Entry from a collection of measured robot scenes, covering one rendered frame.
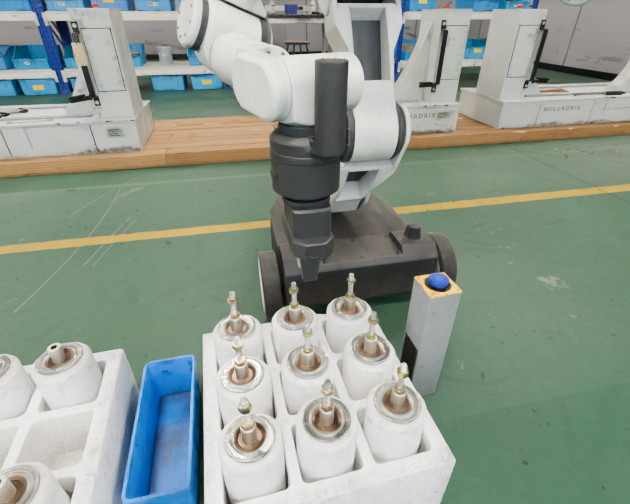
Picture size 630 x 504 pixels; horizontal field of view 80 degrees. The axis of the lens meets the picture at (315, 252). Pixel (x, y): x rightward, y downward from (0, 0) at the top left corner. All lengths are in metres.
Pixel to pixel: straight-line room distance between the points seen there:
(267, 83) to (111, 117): 2.20
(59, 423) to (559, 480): 0.95
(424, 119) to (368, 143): 1.88
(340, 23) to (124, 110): 1.82
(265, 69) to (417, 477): 0.62
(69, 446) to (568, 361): 1.17
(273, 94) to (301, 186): 0.11
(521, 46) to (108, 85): 2.56
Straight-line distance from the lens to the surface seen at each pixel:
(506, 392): 1.08
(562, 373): 1.19
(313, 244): 0.47
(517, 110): 3.14
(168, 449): 0.95
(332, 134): 0.42
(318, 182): 0.45
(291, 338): 0.76
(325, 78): 0.41
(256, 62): 0.44
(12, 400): 0.89
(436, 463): 0.71
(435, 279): 0.79
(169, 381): 0.99
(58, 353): 0.82
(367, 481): 0.67
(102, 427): 0.80
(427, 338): 0.85
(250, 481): 0.63
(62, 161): 2.60
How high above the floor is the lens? 0.78
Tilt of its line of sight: 33 degrees down
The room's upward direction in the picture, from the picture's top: straight up
